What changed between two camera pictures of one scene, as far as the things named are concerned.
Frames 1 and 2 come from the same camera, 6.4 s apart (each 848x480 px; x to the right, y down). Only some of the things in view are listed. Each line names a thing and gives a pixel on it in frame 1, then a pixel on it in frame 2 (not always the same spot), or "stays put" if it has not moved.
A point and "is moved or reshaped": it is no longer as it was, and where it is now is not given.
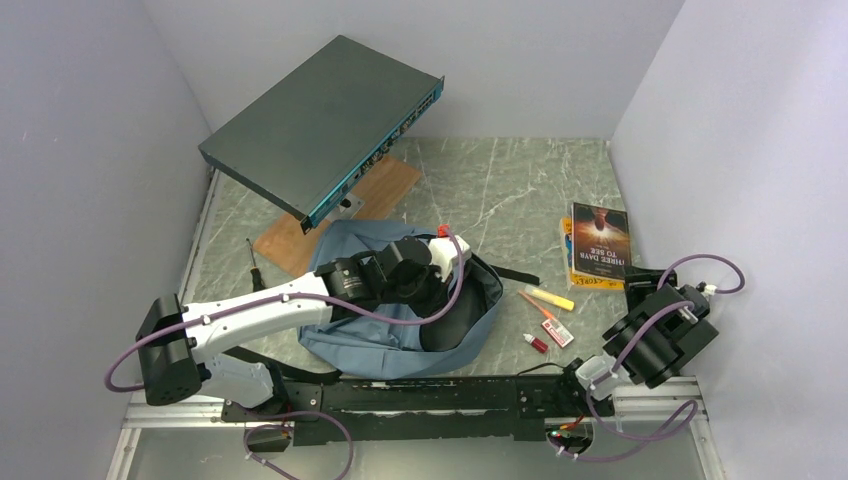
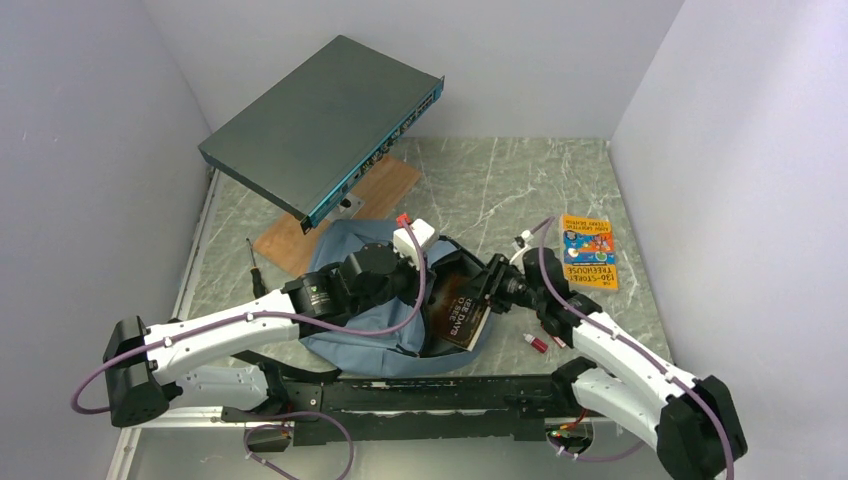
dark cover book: [600, 241] → [460, 306]
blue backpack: [373, 346] is moved or reshaped
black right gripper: [633, 291] → [495, 266]
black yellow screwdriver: [258, 284] stays put
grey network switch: [304, 141] stays put
